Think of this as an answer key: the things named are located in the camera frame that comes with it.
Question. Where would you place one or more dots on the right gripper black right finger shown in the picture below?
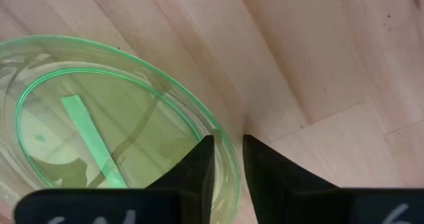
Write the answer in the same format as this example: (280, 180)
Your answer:
(271, 184)

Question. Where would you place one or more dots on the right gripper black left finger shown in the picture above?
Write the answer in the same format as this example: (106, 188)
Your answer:
(195, 184)

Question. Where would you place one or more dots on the green transparent plastic plate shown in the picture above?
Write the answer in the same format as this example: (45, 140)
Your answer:
(132, 118)

